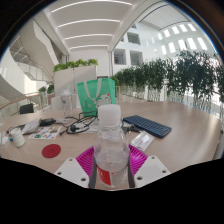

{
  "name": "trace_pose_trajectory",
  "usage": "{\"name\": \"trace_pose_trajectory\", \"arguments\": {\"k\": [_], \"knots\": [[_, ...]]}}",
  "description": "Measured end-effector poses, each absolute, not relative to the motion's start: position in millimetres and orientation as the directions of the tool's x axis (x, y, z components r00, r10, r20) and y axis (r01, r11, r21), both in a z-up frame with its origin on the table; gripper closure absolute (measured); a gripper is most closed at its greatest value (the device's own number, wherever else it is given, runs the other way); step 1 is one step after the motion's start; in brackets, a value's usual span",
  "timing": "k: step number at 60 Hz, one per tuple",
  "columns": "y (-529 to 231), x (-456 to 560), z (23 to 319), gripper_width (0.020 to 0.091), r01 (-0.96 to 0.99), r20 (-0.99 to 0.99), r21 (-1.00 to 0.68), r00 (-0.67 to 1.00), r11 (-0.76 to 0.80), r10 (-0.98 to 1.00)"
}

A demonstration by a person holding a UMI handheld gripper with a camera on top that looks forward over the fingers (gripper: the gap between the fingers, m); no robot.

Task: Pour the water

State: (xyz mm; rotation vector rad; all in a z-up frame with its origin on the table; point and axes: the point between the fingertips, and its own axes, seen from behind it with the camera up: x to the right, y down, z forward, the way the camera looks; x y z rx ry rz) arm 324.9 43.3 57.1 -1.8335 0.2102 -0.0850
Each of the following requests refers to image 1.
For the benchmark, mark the black chair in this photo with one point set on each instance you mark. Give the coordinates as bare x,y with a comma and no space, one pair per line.
26,109

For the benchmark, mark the flat round red coaster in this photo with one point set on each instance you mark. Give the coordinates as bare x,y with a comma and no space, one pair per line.
51,151

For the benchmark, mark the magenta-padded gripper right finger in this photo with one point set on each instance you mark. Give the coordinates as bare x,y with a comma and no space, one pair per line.
151,170

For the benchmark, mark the white grid-pattern mug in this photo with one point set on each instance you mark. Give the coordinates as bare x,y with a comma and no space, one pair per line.
17,138

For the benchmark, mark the small blue-green item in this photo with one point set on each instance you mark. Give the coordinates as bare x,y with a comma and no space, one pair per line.
10,138

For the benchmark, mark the white cabinet topped with plants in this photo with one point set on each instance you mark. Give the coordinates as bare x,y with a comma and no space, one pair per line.
63,80

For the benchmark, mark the black power plug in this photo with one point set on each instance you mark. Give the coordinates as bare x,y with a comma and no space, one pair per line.
73,127

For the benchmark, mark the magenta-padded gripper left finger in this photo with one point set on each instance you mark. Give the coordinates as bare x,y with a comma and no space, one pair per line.
71,171

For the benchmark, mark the black charger block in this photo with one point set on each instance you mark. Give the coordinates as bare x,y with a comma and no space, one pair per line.
47,121

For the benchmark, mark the ceiling light strips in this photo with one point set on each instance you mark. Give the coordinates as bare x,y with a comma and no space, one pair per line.
88,21

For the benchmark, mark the dark blue keyboard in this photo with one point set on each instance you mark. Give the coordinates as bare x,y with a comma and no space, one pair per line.
146,126

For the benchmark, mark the row of green plants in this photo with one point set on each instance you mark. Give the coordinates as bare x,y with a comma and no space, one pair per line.
186,76

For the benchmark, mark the glass railing with wooden handrail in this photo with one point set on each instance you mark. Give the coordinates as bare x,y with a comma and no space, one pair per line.
20,99

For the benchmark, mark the clear red-labelled water bottle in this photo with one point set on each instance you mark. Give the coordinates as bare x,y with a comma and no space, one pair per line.
111,146

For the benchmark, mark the white chair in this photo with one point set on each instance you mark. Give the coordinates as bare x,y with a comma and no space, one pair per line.
56,103

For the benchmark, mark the colourful sticker sheet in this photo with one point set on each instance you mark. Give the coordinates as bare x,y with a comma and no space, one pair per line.
45,132

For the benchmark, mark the small potted plant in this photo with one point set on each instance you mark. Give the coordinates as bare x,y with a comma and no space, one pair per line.
42,90

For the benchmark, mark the green cat-print tote bag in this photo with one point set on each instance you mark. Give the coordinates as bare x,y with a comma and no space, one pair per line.
90,96

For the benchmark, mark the white flat packet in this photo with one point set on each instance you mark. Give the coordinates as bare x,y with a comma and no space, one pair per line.
142,140

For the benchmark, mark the brown planter box with plant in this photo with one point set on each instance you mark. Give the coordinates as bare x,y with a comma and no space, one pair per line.
50,90

